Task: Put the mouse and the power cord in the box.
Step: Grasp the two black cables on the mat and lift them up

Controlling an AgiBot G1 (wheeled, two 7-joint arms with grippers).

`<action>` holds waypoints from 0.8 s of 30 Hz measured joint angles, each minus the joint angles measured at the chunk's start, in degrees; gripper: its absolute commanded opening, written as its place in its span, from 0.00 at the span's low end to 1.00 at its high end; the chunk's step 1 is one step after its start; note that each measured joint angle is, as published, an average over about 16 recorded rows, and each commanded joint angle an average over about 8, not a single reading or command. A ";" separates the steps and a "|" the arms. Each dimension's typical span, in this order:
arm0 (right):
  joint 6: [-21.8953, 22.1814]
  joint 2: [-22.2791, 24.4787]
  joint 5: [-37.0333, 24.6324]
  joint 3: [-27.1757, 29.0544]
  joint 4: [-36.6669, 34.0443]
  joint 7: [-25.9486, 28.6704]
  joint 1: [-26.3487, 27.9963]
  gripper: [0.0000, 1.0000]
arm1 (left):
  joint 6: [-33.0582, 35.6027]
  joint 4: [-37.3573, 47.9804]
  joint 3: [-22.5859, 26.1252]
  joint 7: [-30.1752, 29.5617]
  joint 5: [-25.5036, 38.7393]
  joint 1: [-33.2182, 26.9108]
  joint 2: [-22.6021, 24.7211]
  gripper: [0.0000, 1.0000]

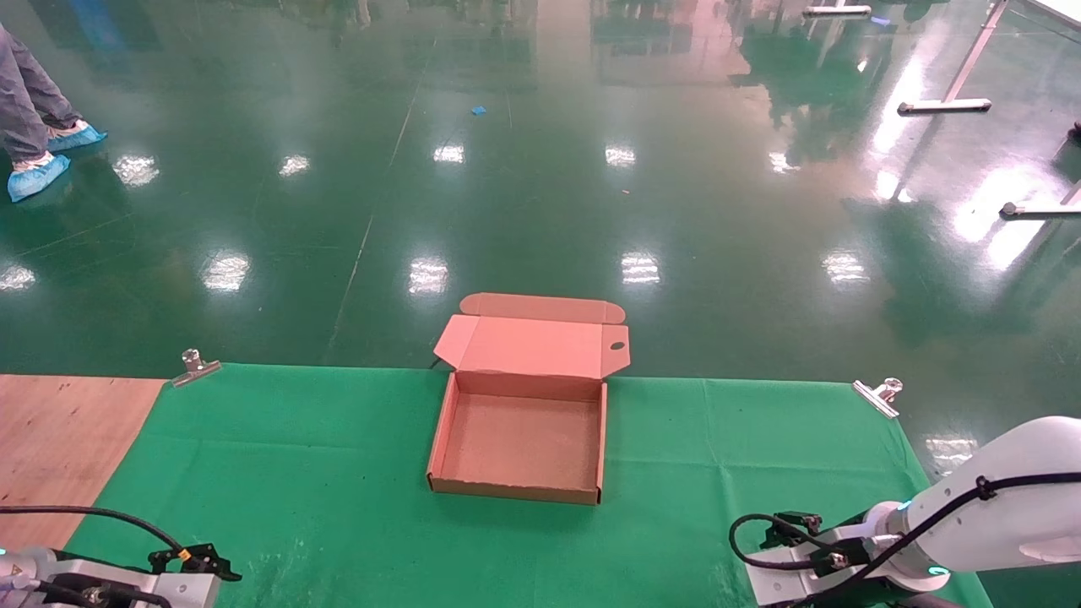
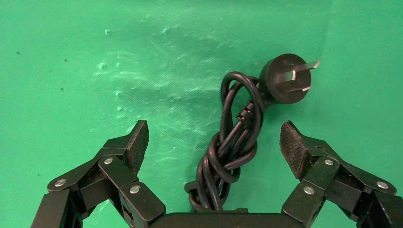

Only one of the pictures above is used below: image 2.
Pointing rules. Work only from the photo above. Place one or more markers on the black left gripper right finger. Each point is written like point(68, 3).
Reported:
point(327, 176)

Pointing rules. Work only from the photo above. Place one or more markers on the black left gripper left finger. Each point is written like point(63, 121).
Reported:
point(116, 171)

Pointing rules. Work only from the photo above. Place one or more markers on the green table cloth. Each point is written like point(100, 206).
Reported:
point(94, 47)

